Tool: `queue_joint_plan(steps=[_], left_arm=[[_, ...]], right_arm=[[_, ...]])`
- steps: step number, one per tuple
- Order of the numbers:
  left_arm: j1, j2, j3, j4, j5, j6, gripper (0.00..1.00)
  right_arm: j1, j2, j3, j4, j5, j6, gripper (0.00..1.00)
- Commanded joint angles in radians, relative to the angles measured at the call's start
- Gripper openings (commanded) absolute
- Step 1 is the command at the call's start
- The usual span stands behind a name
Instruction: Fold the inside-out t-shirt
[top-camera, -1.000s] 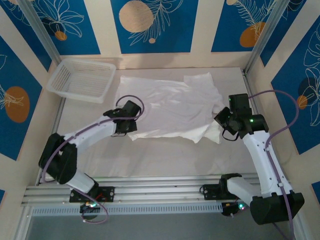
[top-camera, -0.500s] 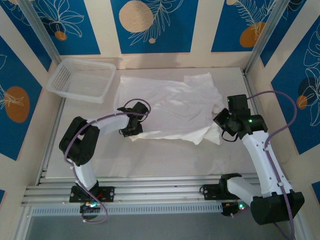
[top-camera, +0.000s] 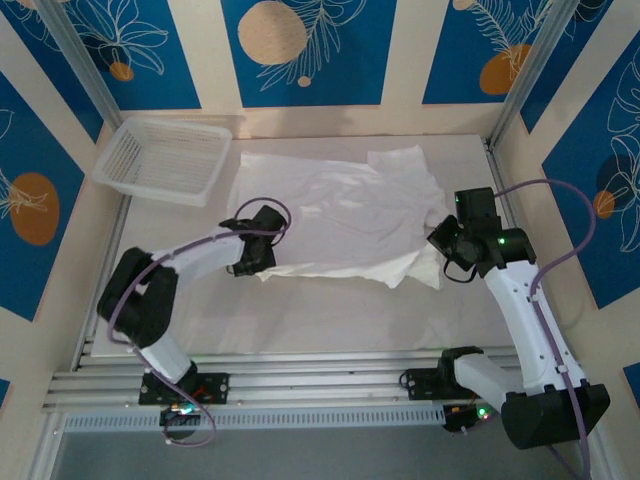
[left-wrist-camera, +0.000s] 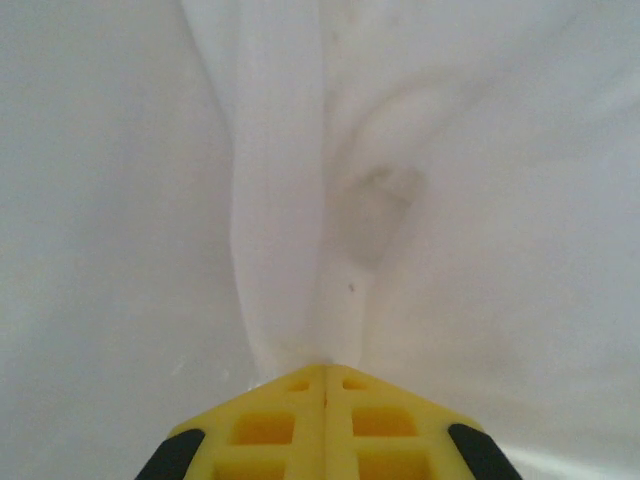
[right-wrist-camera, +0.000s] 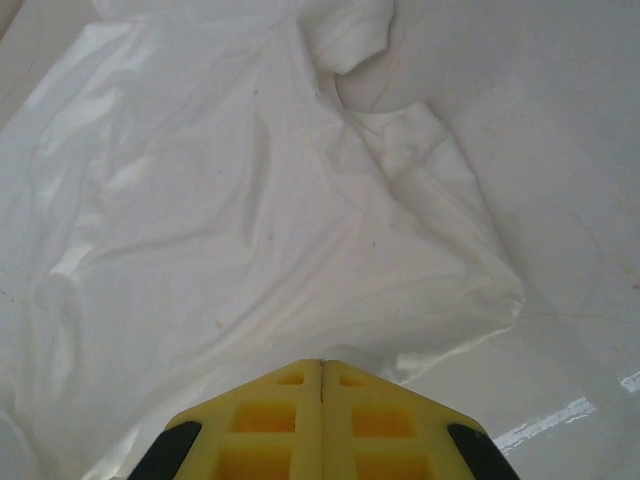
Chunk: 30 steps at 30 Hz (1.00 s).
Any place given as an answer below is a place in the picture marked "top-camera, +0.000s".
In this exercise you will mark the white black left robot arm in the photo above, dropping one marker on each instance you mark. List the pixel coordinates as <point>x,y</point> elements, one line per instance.
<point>135,305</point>

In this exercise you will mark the aluminium corner post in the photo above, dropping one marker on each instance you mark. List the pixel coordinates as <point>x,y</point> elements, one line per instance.
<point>80,55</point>
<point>530,65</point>

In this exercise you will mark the white plastic mesh basket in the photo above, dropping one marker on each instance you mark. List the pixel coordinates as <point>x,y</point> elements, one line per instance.
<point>115,160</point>

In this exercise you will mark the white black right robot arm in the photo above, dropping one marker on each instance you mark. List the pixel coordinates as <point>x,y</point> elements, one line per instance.
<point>520,320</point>

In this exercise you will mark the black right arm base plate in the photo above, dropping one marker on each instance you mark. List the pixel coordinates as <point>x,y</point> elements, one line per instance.
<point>420,384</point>

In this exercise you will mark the black controller board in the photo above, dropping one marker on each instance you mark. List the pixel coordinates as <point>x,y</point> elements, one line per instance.
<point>457,419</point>
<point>175,417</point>

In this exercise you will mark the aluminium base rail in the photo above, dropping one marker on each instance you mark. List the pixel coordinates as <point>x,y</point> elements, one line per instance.
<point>320,380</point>

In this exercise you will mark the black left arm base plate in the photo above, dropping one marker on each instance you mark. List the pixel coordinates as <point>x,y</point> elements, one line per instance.
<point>217,385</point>

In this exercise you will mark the white t-shirt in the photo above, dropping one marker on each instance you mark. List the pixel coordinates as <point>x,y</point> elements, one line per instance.
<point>340,220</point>

